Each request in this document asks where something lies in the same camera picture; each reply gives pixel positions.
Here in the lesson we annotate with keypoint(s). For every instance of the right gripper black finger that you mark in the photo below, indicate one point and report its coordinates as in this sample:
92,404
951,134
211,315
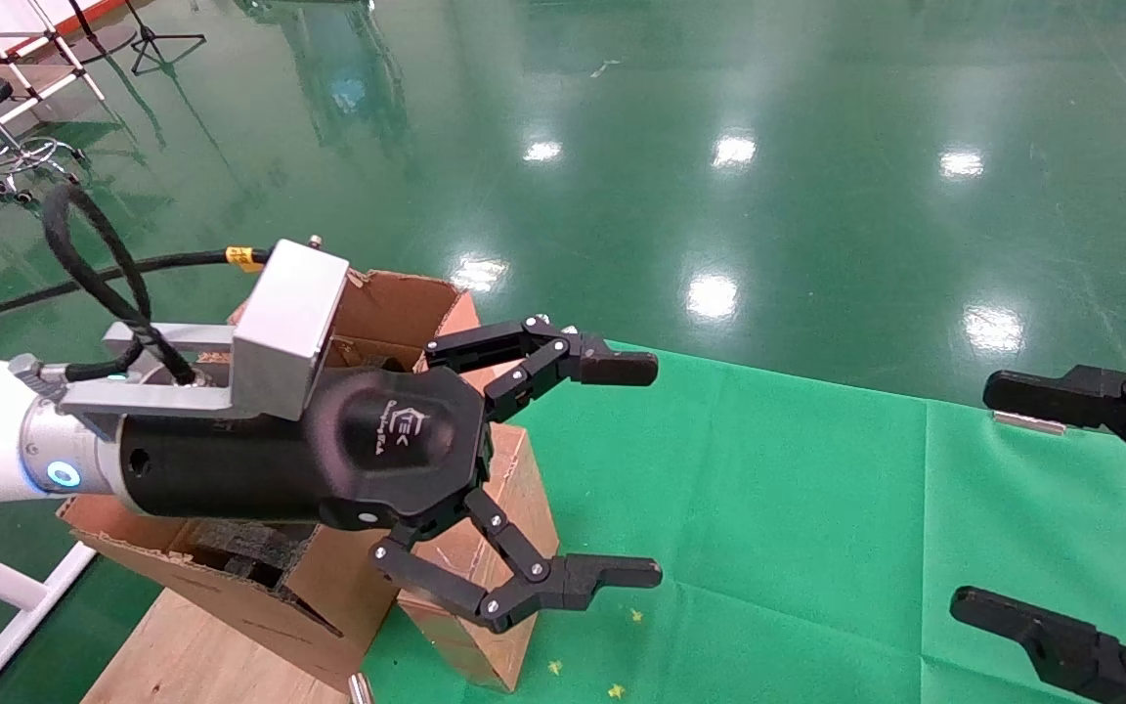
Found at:
1071,650
1052,399

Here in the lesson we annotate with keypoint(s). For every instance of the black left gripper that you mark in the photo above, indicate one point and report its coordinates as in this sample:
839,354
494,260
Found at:
368,450

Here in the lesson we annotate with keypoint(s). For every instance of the large open brown carton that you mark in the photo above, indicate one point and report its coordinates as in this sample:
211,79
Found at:
231,611

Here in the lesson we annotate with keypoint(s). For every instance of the silver metal cloth clip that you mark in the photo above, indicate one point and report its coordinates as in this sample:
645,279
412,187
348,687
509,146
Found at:
1027,421
360,690

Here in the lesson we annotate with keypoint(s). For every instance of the green table cloth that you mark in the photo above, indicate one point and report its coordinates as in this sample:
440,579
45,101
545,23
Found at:
798,538

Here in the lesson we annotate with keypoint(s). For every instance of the black foam insert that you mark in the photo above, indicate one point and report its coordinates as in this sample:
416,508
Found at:
250,552

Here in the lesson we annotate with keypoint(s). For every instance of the black tripod stand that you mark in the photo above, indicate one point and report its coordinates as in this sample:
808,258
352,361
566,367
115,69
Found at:
157,39

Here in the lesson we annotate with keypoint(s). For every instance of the black round-base stand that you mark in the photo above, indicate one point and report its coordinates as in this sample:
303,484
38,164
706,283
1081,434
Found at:
113,44

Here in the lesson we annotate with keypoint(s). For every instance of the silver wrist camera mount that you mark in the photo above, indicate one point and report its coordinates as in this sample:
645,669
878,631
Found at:
289,313

